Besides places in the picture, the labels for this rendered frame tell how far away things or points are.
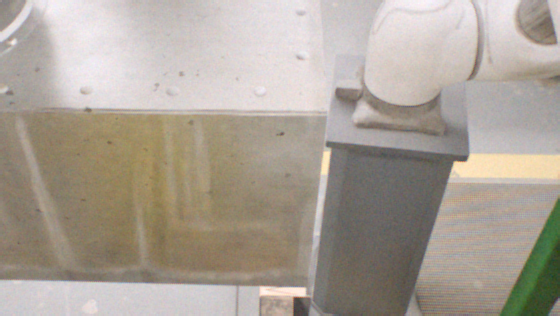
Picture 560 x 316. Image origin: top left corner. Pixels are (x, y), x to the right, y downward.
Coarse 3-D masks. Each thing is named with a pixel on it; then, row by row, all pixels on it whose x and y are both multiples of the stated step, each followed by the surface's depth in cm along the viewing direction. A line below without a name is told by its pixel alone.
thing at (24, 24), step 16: (0, 0) 35; (16, 0) 36; (32, 0) 38; (0, 16) 36; (16, 16) 37; (32, 16) 37; (0, 32) 36; (16, 32) 36; (32, 32) 37; (0, 48) 36
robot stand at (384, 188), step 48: (336, 96) 154; (336, 144) 145; (384, 144) 144; (432, 144) 143; (336, 192) 160; (384, 192) 155; (432, 192) 153; (336, 240) 171; (384, 240) 167; (336, 288) 186; (384, 288) 182
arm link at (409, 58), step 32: (384, 0) 136; (416, 0) 130; (448, 0) 130; (384, 32) 134; (416, 32) 130; (448, 32) 131; (384, 64) 137; (416, 64) 134; (448, 64) 134; (384, 96) 143; (416, 96) 141
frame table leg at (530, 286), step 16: (544, 240) 117; (528, 256) 124; (544, 256) 117; (528, 272) 123; (544, 272) 118; (512, 288) 131; (528, 288) 123; (544, 288) 122; (512, 304) 131; (528, 304) 126; (544, 304) 125
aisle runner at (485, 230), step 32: (448, 192) 225; (480, 192) 224; (512, 192) 224; (544, 192) 223; (448, 224) 216; (480, 224) 216; (512, 224) 216; (544, 224) 215; (448, 256) 209; (480, 256) 209; (512, 256) 208; (416, 288) 202; (448, 288) 202; (480, 288) 202
